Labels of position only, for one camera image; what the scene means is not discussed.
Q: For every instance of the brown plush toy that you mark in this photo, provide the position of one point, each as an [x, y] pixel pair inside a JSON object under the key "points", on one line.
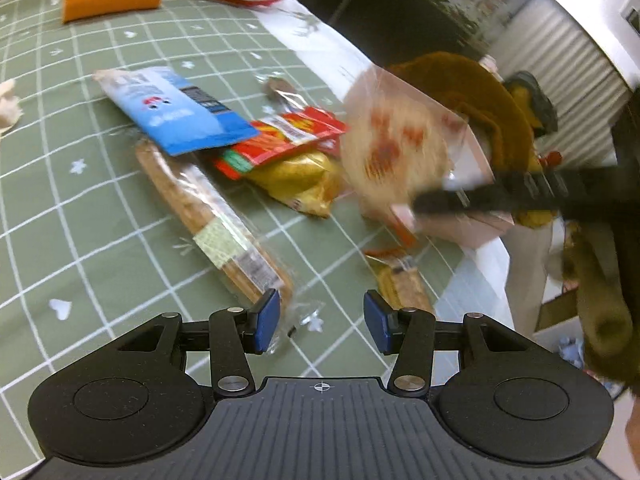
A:
{"points": [[480, 90]]}

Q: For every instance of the red snack packet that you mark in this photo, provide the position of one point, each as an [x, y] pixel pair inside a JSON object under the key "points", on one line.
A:
{"points": [[280, 140]]}

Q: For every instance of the long biscuit clear packet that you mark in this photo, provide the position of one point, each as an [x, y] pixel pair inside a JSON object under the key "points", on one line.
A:
{"points": [[220, 230]]}

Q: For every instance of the round bread clear packet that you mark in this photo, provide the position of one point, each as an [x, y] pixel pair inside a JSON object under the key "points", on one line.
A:
{"points": [[390, 145]]}

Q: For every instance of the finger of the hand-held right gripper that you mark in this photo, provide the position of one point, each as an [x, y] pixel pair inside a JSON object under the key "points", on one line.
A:
{"points": [[480, 198]]}

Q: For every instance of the small cracker clear packet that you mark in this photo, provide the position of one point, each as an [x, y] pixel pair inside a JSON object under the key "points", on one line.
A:
{"points": [[405, 285]]}

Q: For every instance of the green checkered tablecloth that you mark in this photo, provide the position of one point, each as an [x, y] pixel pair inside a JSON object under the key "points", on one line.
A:
{"points": [[75, 210]]}

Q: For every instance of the blue snack packet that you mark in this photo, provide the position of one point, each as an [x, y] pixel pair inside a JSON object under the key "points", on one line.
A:
{"points": [[175, 110]]}

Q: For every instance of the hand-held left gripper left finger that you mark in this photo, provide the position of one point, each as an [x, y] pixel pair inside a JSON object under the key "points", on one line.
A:
{"points": [[265, 321]]}

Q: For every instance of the yellow snack packet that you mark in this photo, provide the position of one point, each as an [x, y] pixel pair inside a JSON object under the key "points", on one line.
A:
{"points": [[295, 180]]}

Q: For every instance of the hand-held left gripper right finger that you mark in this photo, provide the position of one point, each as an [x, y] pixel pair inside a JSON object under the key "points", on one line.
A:
{"points": [[377, 322]]}

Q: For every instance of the pink cardboard box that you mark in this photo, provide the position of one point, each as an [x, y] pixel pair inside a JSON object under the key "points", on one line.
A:
{"points": [[475, 230]]}

